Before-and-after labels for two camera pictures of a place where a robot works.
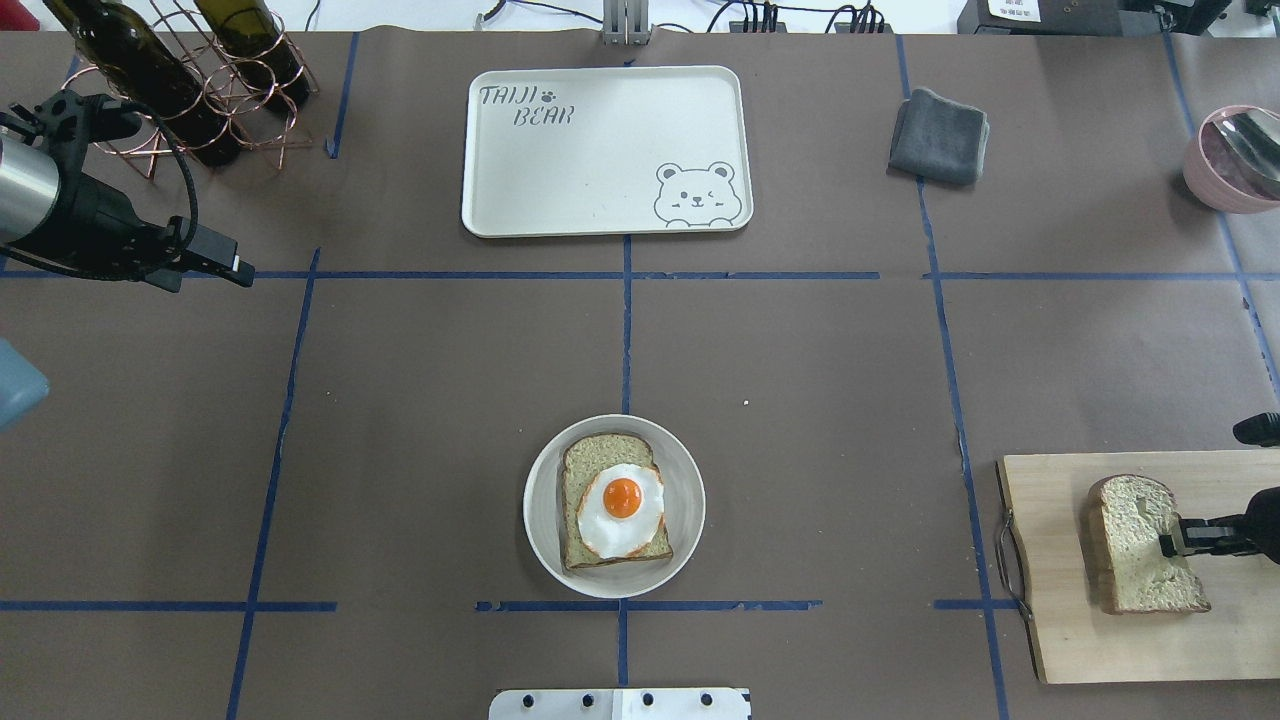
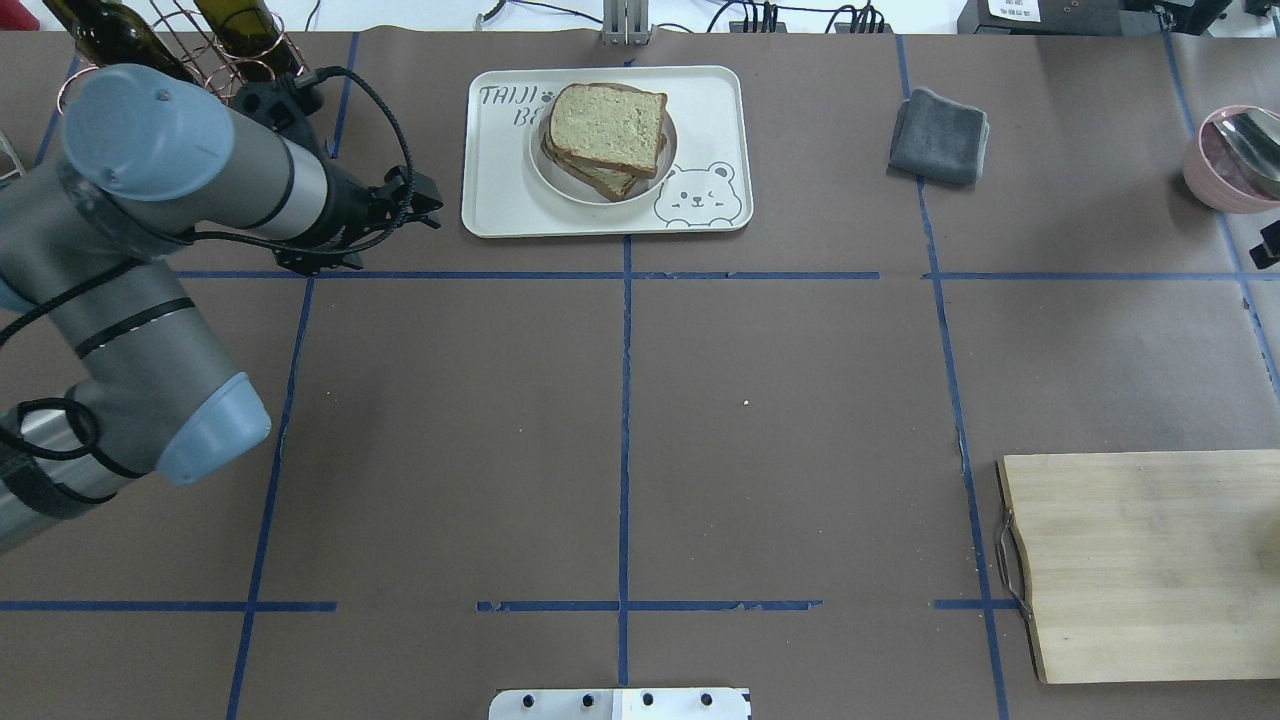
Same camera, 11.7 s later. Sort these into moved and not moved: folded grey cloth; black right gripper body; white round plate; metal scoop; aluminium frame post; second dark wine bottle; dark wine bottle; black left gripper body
Moved: white round plate; black right gripper body; black left gripper body
Not moved: aluminium frame post; dark wine bottle; folded grey cloth; second dark wine bottle; metal scoop
